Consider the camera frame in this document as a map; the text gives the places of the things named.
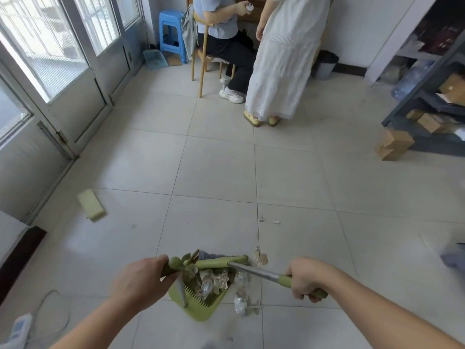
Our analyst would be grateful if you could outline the person's left hand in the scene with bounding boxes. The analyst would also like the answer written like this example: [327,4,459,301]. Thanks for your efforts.
[111,254,179,317]

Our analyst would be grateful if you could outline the person's right hand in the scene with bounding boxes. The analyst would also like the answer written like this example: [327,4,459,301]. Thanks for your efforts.
[285,257,337,304]

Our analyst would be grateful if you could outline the green plastic dustpan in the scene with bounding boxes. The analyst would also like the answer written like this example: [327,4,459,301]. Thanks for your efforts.
[160,255,234,322]

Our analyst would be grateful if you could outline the green broom with metal handle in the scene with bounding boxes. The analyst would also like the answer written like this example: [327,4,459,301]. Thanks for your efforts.
[195,255,328,300]

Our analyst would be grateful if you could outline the person's right forearm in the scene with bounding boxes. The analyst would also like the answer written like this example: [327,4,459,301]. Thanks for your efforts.
[320,266,465,349]

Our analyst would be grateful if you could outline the person's left forearm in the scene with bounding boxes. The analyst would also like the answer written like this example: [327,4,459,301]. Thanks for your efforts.
[50,295,146,349]

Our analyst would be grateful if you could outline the clear plastic wrappers in dustpan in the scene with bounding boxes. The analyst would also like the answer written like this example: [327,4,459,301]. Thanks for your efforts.
[182,252,248,300]

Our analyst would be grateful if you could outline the crumpled clear plastic wrapper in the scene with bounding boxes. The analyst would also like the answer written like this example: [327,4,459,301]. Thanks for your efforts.
[232,291,263,317]

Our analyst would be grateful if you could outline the yellow sponge pad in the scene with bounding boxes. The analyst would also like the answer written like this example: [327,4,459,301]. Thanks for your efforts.
[77,188,107,222]

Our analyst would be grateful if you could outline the dark brown furniture edge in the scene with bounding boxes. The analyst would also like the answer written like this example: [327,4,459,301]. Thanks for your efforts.
[0,225,47,306]

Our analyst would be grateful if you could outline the white handheld device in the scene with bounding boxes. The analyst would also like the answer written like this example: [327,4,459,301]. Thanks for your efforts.
[8,313,35,349]

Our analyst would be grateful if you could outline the brown cardboard box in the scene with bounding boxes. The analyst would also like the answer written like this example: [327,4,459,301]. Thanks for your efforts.
[406,109,453,134]
[374,128,416,162]
[438,73,465,106]

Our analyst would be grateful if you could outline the blue plastic dustpan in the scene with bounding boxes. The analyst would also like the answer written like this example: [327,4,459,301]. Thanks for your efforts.
[142,49,170,70]

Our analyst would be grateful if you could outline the wooden chair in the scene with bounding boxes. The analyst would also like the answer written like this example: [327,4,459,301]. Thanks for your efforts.
[190,10,237,98]

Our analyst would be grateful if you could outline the grey glass door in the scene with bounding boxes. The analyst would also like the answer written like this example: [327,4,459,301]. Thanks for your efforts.
[60,0,150,100]
[0,0,114,157]

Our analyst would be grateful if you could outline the dark grey metal shelf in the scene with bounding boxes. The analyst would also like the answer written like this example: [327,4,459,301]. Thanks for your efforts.
[381,31,465,157]

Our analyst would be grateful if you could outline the grey waste bin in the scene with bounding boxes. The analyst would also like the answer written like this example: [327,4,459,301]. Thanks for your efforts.
[314,50,339,81]

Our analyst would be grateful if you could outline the grey garment on chair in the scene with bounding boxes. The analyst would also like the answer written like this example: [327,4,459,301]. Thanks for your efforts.
[181,5,199,61]

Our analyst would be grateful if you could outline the blue plastic stool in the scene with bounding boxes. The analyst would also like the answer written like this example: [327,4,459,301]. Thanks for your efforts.
[158,10,188,64]

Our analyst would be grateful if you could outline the clear water jug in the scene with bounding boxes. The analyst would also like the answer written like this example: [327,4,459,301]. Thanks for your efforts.
[391,61,435,101]

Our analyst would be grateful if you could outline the white cable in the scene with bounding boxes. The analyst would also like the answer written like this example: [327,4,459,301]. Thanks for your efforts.
[27,290,70,344]

